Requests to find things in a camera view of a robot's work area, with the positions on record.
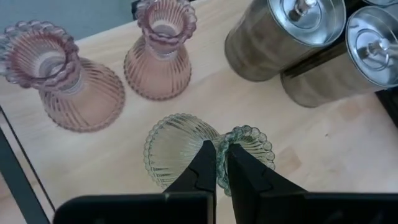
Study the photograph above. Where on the wooden shelf riser black frame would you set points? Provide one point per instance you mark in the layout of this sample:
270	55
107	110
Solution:
211	99

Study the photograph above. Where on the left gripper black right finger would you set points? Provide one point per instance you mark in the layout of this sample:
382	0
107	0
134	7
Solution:
248	177

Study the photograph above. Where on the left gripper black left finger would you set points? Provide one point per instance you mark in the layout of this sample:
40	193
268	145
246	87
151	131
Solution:
199	174

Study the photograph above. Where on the pink ribbed glass candle holder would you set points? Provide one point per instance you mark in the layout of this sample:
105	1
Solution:
87	99
158	71

